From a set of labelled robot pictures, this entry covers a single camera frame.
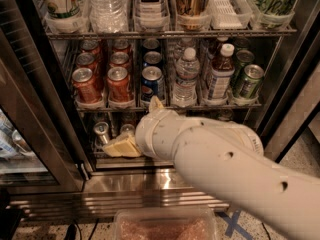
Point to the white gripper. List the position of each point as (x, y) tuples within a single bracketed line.
[(145, 134)]

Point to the red coke can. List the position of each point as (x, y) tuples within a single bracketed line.
[(121, 45), (120, 59), (85, 83), (92, 47), (118, 81), (89, 60)]

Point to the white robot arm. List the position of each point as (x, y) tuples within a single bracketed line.
[(225, 160)]

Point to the brown can lower shelf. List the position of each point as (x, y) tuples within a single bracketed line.
[(127, 129)]

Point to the silver can lower shelf left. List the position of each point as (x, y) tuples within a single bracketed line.
[(101, 130)]

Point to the blue pepsi can front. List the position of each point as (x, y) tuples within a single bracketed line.
[(152, 83)]

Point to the blue pepsi can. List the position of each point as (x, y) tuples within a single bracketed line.
[(151, 44), (153, 58), (152, 83)]

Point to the clear water bottle middle shelf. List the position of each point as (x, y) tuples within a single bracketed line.
[(187, 71)]

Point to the steel fridge base grille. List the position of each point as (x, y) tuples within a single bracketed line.
[(106, 193)]

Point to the blue pepsi can middle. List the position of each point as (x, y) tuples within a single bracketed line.
[(153, 58)]

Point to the blue pepsi can back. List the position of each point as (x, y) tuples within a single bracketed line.
[(151, 44)]

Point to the glass fridge door left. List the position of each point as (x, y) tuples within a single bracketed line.
[(35, 99)]

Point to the green can front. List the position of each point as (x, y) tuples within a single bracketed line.
[(248, 82)]

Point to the green can middle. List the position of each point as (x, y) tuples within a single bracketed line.
[(242, 58)]

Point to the water bottle top shelf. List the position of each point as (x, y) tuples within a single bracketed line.
[(108, 16)]

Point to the brown tall can top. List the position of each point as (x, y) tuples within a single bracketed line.
[(192, 14)]

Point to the white empty shelf tray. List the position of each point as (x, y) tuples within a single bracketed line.
[(229, 14)]

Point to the tall can top left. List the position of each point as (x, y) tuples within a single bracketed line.
[(63, 0)]

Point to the clear plastic bin with contents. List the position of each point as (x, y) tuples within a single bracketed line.
[(169, 223)]

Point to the brown tea bottle white cap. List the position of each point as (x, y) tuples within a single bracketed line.
[(221, 70)]

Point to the white labelled bottle top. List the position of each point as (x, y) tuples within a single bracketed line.
[(151, 13)]

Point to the blue tape cross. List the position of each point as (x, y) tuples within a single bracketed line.
[(236, 223)]

